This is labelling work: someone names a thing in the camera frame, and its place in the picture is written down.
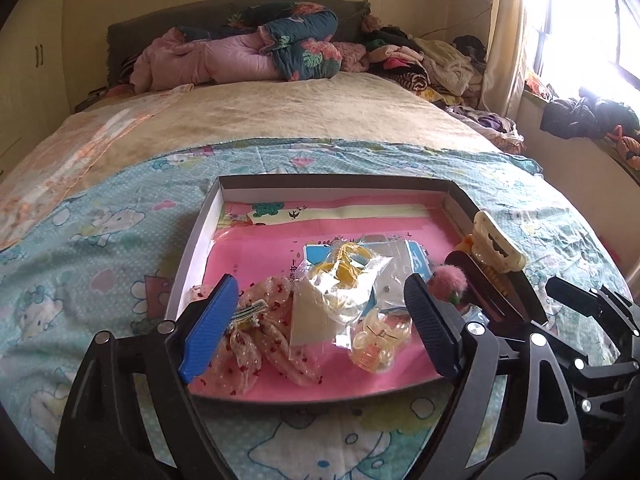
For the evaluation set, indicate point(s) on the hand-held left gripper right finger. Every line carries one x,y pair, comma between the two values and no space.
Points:
432,325

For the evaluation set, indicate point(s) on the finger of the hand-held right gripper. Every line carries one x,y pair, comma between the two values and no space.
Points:
575,292
605,385

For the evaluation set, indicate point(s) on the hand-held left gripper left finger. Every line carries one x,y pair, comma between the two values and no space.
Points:
210,325

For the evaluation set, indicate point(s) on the pink pompom hair clip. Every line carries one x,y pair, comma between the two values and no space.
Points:
447,282

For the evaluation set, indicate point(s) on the clear plastic bag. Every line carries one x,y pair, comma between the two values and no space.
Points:
395,290

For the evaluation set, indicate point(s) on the clear yellow claw clip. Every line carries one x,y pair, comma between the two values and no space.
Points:
375,345

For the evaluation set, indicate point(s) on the brown oval hair clip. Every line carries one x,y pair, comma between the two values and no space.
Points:
505,292

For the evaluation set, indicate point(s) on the pink lace bow hair clip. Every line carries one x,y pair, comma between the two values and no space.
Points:
280,345

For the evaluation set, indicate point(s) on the cream claw clip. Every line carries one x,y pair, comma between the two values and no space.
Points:
495,240

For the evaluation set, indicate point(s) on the bag of yellow hair rings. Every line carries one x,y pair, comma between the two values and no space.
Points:
345,270

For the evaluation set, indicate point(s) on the grey cardboard box tray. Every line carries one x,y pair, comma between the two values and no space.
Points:
325,191

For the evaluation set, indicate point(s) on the dark jacket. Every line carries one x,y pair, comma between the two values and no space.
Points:
575,115

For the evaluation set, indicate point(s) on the crumpled purple white cloth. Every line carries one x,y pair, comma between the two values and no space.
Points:
490,127

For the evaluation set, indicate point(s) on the orange floral cloth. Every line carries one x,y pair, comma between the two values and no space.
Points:
65,160

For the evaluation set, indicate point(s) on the beige bed blanket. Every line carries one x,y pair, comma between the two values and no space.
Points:
300,110

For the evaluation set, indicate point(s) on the pile of clothes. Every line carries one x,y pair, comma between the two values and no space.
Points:
430,65

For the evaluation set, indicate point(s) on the cream curtain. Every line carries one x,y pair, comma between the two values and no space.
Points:
505,35

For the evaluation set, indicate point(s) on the pink quilt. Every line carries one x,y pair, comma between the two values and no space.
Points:
225,57

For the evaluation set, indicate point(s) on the black white striped garment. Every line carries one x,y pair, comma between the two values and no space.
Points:
127,70

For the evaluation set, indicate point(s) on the window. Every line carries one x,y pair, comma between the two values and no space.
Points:
590,20

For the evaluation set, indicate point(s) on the pink fleece garment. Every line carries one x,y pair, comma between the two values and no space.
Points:
352,57

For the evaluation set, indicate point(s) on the grey bed headboard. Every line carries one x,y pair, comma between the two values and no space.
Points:
165,20

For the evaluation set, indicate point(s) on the cream wardrobe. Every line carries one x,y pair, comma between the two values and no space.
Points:
30,70

